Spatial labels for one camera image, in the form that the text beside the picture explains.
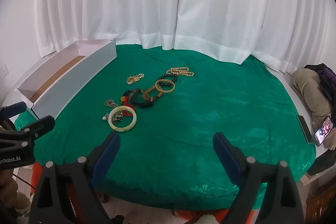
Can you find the dark phone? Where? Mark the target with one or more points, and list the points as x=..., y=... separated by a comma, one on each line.
x=305, y=129

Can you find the person in beige clothes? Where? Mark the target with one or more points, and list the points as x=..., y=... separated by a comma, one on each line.
x=309, y=92

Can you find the orange patterned cloth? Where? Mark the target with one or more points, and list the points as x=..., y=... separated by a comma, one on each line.
x=183, y=214

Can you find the person's left forearm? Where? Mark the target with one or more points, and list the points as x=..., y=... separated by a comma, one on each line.
x=8, y=187

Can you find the green velvet cloth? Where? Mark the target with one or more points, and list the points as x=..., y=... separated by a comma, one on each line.
x=183, y=140

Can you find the smartphone with lit screen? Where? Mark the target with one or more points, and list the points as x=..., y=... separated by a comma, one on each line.
x=324, y=130

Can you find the white curtain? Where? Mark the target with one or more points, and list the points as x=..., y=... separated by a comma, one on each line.
x=168, y=3

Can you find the white jade bangle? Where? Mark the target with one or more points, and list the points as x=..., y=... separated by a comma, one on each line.
x=126, y=129

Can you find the black cloth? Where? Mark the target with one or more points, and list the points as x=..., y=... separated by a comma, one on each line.
x=324, y=162

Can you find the small silver pendant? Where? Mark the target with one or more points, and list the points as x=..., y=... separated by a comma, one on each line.
x=105, y=117

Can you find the black wrist watch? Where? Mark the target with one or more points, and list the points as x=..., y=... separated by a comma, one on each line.
x=136, y=94

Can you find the small silver clasp ornament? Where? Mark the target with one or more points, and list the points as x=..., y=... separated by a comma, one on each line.
x=116, y=116

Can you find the white wall socket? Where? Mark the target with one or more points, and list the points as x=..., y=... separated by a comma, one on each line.
x=4, y=70

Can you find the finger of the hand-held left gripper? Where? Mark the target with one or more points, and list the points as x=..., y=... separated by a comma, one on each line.
x=39, y=125
x=15, y=109

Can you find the gold bangle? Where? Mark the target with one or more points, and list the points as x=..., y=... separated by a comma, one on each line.
x=164, y=90

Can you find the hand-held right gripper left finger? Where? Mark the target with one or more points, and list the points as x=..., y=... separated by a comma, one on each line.
x=109, y=153

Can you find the long white cardboard box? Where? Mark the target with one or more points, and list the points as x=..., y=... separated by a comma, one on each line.
x=65, y=85

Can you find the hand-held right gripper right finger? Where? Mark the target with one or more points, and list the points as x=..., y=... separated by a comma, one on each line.
x=225, y=153

